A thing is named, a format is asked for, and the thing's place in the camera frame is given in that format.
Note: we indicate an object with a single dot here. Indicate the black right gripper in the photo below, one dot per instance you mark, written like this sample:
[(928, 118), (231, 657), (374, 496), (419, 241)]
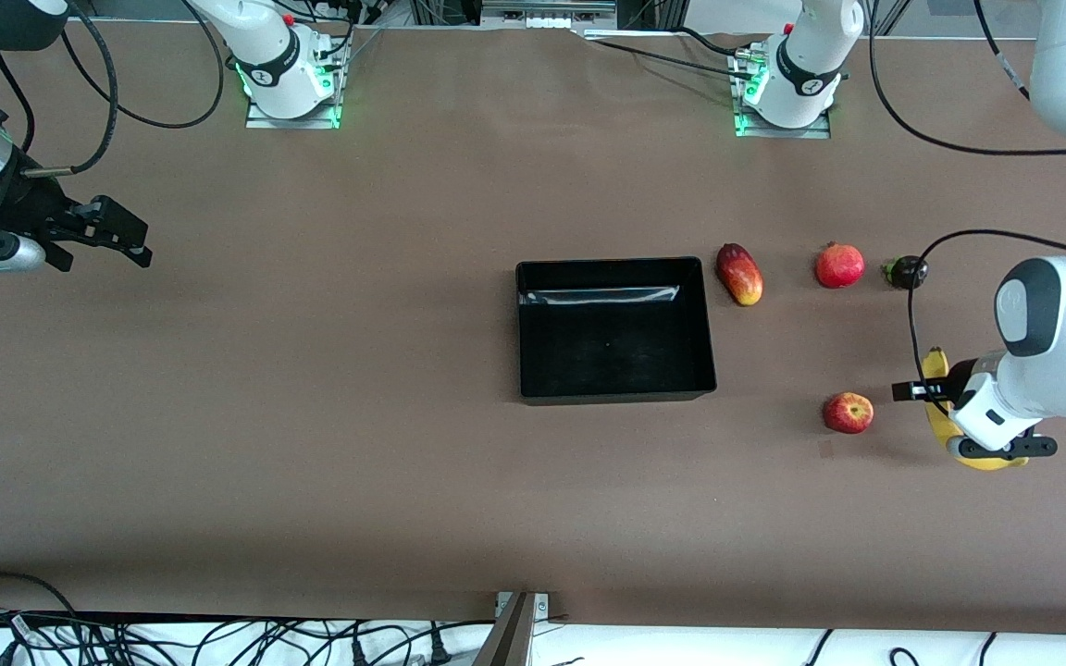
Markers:
[(19, 205)]

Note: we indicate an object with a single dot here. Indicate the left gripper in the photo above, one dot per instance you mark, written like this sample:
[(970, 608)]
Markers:
[(959, 378)]

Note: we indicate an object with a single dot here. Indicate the yellow banana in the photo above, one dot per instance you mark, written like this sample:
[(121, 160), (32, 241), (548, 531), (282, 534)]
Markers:
[(935, 363)]

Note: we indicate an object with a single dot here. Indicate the red yellow apple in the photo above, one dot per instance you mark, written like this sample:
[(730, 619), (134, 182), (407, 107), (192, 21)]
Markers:
[(848, 413)]

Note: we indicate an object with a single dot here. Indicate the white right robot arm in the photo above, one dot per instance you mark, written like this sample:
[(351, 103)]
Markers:
[(278, 55)]

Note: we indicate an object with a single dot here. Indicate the dark purple mangosteen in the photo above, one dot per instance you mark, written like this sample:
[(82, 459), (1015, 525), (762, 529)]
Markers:
[(910, 272)]

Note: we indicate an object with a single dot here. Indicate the red pomegranate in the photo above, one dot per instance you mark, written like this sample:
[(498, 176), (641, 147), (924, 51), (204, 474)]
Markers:
[(839, 266)]

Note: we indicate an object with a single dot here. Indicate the red yellow mango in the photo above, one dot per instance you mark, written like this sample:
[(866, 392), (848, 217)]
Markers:
[(741, 276)]

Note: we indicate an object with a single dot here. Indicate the black rectangular plastic tray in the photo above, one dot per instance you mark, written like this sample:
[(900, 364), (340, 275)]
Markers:
[(588, 351)]

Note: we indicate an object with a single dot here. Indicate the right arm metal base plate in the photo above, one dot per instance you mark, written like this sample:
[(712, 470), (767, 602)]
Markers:
[(292, 123)]

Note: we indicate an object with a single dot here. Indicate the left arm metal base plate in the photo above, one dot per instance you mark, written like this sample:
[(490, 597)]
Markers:
[(783, 133)]

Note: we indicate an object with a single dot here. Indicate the small metal corner bracket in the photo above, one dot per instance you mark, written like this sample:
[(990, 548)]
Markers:
[(542, 603)]

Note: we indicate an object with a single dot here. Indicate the aluminium profile post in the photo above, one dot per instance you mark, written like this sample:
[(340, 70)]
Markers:
[(510, 638)]

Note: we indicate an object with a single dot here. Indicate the silver metal frame bracket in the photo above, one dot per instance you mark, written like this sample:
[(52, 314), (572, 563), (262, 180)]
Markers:
[(547, 14)]

